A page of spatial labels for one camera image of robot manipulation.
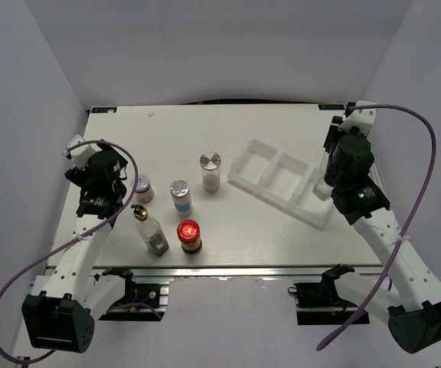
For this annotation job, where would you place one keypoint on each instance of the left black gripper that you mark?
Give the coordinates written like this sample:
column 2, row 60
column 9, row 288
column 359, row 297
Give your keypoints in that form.
column 80, row 178

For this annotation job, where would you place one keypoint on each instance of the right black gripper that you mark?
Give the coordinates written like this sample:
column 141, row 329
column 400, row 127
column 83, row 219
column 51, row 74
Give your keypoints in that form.
column 334, row 132

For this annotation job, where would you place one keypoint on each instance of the clear liquid glass bottle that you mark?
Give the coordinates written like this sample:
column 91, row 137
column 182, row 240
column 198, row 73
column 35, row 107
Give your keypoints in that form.
column 322, row 190

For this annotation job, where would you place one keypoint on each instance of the small red white lid jar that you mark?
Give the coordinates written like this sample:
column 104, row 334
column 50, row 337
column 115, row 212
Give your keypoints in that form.
column 143, row 191

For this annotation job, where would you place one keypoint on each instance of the dark sauce glass bottle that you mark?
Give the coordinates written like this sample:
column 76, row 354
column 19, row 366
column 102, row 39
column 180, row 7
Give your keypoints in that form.
column 150, row 231

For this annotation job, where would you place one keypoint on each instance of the tall silver lid spice jar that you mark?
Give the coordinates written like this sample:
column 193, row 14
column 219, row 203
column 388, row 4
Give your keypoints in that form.
column 210, row 164

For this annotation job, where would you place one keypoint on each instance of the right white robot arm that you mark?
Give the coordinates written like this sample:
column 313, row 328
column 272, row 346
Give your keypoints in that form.
column 413, row 312

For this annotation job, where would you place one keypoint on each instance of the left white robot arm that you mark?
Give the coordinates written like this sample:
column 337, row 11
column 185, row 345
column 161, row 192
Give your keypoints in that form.
column 63, row 315

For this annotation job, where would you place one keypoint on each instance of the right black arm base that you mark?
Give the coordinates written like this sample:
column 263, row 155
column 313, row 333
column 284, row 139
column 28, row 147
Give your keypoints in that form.
column 313, row 308

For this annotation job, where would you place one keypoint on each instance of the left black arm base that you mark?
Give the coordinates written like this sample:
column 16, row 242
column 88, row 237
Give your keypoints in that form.
column 142, row 300

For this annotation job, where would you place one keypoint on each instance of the white three compartment tray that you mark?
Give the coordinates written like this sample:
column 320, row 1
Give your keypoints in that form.
column 281, row 180

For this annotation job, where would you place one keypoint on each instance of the blue label silver lid jar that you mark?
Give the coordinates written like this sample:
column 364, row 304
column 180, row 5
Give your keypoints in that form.
column 181, row 196

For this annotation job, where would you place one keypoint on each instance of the red lid sauce jar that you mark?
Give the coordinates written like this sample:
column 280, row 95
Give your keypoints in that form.
column 189, row 235

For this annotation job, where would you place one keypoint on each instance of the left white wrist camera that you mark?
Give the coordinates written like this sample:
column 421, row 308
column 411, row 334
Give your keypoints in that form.
column 79, row 156

